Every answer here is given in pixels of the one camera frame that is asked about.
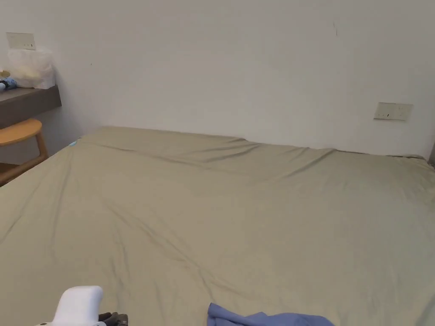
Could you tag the wall socket plate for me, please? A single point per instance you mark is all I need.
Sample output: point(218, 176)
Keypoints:
point(21, 41)
point(393, 111)

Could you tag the blue garment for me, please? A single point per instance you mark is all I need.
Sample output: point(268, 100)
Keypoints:
point(258, 319)

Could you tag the bed with beige sheet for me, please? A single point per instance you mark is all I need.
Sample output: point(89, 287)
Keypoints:
point(210, 210)

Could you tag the white plastic bag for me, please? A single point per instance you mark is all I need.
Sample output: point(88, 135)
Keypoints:
point(32, 69)

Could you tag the blue and white object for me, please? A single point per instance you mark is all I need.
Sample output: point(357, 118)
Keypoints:
point(6, 83)

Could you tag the dark wall-mounted desk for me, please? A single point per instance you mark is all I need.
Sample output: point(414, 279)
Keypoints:
point(30, 98)

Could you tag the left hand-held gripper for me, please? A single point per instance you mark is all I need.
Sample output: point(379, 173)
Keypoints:
point(79, 304)

